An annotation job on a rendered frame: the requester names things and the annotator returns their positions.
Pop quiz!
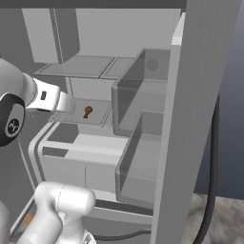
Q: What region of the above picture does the green lime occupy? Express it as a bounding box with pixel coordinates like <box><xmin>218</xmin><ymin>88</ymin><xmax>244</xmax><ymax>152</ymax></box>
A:
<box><xmin>146</xmin><ymin>58</ymin><xmax>160</xmax><ymax>71</ymax></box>

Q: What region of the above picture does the brown chicken drumstick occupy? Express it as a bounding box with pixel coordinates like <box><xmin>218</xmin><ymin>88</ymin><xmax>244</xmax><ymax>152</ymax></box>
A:
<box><xmin>82</xmin><ymin>105</ymin><xmax>94</xmax><ymax>119</ymax></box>

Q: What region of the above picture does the clear fridge door bin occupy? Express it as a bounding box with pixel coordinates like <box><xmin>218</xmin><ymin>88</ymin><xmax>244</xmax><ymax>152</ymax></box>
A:
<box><xmin>111</xmin><ymin>48</ymin><xmax>173</xmax><ymax>138</ymax></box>
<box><xmin>114</xmin><ymin>111</ymin><xmax>167</xmax><ymax>208</ymax></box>

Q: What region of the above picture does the white fridge drawer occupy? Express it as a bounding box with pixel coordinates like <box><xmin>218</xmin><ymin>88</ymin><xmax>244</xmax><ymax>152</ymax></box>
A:
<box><xmin>40</xmin><ymin>132</ymin><xmax>88</xmax><ymax>189</ymax></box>
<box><xmin>83</xmin><ymin>134</ymin><xmax>130</xmax><ymax>194</ymax></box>

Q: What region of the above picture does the grey fridge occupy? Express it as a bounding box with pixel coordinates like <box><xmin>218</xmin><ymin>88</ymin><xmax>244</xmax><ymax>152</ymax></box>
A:
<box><xmin>0</xmin><ymin>0</ymin><xmax>189</xmax><ymax>244</ymax></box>

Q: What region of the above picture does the glass fridge shelf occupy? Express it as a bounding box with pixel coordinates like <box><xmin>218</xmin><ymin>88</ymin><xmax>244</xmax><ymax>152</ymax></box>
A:
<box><xmin>100</xmin><ymin>56</ymin><xmax>141</xmax><ymax>81</ymax></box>
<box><xmin>47</xmin><ymin>97</ymin><xmax>114</xmax><ymax>127</ymax></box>
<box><xmin>32</xmin><ymin>54</ymin><xmax>115</xmax><ymax>79</ymax></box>

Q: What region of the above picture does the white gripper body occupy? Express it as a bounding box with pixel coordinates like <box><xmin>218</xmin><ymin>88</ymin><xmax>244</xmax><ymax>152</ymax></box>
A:
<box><xmin>52</xmin><ymin>91</ymin><xmax>77</xmax><ymax>115</ymax></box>

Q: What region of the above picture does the black freezer drawer handle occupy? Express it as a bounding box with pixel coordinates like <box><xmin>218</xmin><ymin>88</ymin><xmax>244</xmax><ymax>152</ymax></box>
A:
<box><xmin>93</xmin><ymin>228</ymin><xmax>153</xmax><ymax>241</ymax></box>

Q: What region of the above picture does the black fridge door handle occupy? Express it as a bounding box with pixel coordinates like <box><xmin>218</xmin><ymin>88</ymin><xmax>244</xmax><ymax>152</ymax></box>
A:
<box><xmin>192</xmin><ymin>93</ymin><xmax>221</xmax><ymax>244</ymax></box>

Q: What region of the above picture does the grey fridge door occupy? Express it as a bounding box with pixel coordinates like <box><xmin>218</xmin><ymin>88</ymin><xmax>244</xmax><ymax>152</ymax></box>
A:
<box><xmin>149</xmin><ymin>0</ymin><xmax>243</xmax><ymax>244</ymax></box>

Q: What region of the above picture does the orange peach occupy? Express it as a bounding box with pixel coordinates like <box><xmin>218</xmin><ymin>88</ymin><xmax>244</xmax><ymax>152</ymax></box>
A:
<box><xmin>24</xmin><ymin>210</ymin><xmax>35</xmax><ymax>224</ymax></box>

